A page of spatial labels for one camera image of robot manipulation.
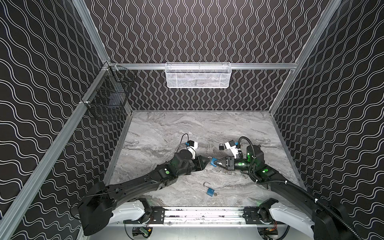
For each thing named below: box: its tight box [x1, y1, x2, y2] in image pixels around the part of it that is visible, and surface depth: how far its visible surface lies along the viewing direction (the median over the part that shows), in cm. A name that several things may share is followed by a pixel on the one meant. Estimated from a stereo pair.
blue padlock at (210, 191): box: [203, 181, 220, 197], surface depth 83 cm
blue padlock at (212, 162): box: [210, 157, 218, 168], surface depth 75 cm
